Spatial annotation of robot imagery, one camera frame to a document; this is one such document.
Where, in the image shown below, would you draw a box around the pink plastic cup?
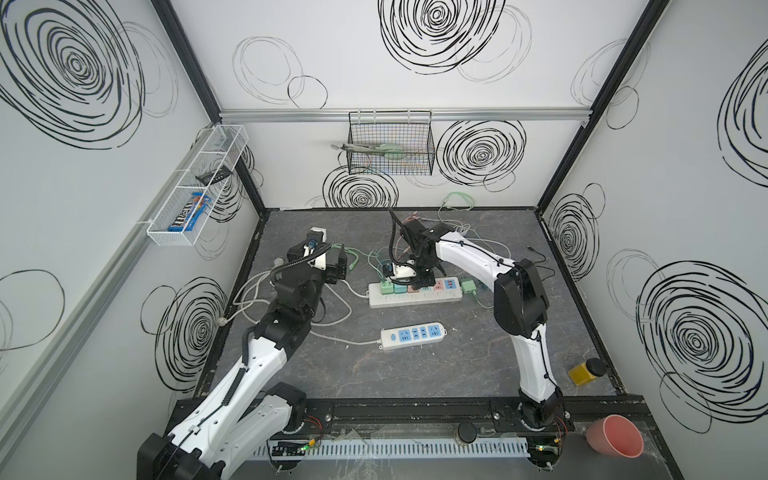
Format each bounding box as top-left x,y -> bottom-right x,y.
585,414 -> 644,459

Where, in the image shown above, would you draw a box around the black round knob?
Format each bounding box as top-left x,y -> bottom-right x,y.
455,422 -> 478,445

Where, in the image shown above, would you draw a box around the black wire basket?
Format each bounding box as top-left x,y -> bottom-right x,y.
341,110 -> 436,176

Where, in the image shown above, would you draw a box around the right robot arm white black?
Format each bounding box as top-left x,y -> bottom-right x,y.
385,210 -> 563,431

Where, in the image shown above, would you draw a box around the green kitchen tongs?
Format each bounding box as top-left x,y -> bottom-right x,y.
331,143 -> 407,160

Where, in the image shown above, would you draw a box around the white slotted cable duct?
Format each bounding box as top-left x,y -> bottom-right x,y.
251,437 -> 532,462

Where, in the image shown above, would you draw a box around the blue candy packet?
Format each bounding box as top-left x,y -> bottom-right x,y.
167,192 -> 210,232

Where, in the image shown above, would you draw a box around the black front rail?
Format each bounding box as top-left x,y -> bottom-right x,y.
290,395 -> 651,433

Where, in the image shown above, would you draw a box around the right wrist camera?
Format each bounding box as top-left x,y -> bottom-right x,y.
381,261 -> 417,283

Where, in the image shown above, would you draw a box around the white power cord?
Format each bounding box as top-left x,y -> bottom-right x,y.
215,257 -> 382,347

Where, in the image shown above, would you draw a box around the green charger plug with cable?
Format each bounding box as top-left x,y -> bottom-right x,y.
332,243 -> 395,295

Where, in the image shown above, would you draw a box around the large multicolour power strip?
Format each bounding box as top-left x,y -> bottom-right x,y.
368,277 -> 463,309

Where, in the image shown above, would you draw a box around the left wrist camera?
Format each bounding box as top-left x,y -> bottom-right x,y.
302,227 -> 327,271

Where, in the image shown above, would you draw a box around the yellow jar black lid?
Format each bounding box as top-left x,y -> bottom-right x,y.
568,358 -> 608,386

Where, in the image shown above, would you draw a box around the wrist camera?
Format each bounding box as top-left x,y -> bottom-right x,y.
302,227 -> 327,271
381,261 -> 417,283

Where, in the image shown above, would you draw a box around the white wire shelf basket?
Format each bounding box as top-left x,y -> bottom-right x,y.
146,124 -> 248,247

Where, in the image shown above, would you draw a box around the small blue white power strip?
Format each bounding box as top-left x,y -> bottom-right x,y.
380,322 -> 447,351

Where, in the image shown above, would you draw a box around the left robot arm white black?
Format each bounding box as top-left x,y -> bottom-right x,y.
136,227 -> 348,479

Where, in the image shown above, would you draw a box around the black remote control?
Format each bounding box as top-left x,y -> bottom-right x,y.
195,165 -> 232,186

